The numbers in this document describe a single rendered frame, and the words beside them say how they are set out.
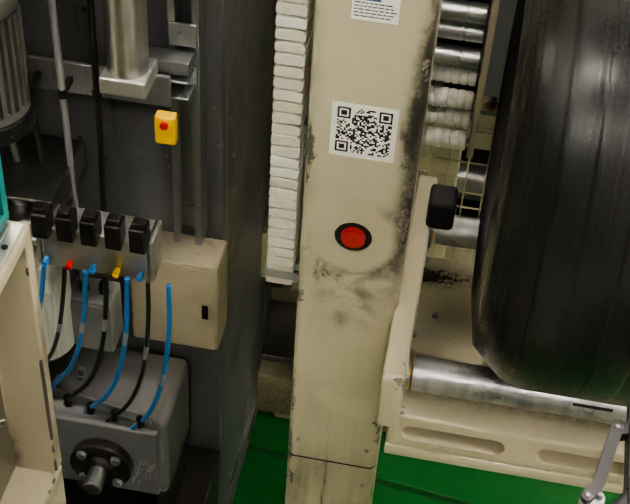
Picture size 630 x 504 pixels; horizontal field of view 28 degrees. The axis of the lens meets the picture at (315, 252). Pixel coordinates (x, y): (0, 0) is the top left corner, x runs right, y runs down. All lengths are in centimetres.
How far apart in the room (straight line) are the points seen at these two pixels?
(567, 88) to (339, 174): 34
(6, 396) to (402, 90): 54
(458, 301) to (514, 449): 30
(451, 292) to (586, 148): 65
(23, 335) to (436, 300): 71
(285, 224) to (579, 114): 46
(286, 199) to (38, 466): 42
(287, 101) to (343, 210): 16
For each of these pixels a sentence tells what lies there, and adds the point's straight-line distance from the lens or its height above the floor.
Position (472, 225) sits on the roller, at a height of 92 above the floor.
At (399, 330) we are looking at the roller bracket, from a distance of 157.
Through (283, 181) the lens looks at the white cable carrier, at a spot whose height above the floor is 112.
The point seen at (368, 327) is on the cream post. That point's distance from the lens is 162.
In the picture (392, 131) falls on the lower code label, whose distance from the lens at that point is 141.
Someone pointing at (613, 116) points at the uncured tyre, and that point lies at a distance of 123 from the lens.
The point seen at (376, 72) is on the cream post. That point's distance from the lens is 137.
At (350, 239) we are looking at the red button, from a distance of 151.
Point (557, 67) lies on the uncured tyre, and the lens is 125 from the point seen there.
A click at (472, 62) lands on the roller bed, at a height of 107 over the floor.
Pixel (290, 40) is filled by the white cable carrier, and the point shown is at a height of 132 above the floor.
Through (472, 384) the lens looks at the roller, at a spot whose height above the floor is 91.
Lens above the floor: 208
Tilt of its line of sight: 43 degrees down
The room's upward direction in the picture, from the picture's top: 4 degrees clockwise
